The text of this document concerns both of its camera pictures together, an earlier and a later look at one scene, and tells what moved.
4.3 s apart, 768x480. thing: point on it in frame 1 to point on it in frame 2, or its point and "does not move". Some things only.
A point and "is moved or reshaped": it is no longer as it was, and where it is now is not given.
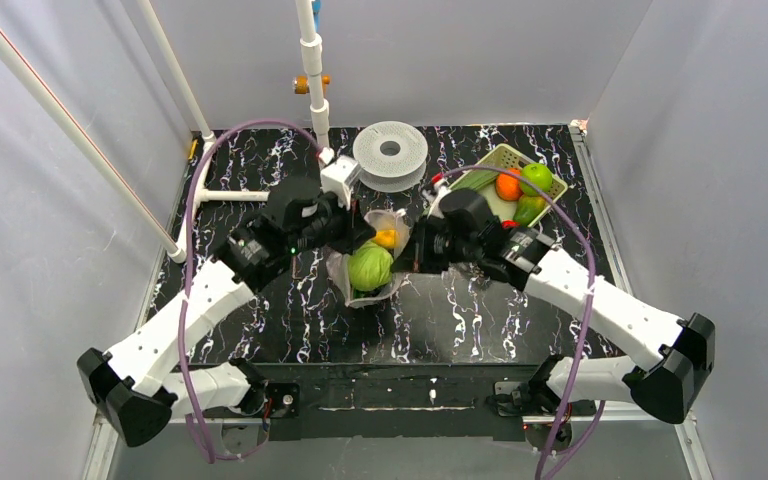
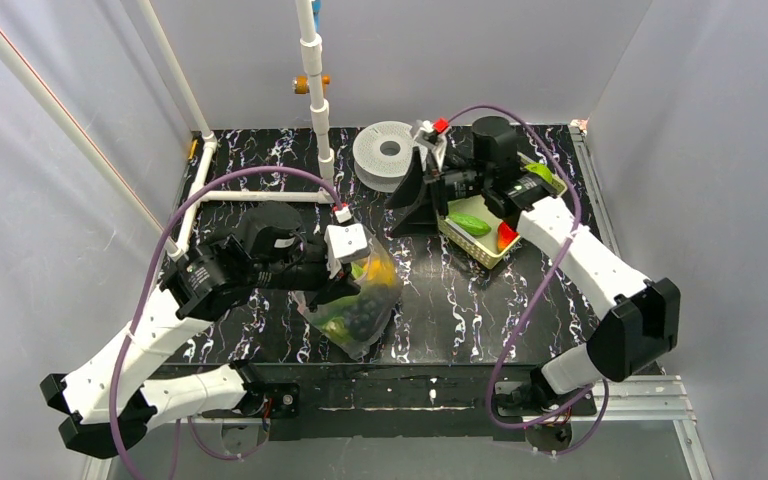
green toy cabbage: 370,266 to 331,317
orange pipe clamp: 301,84 does not move
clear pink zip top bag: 392,228 is moved or reshaped
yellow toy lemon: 388,238 to 380,271
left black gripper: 345,229 to 331,279
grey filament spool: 391,156 does not move
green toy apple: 537,173 does not move
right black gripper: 417,244 to 437,196
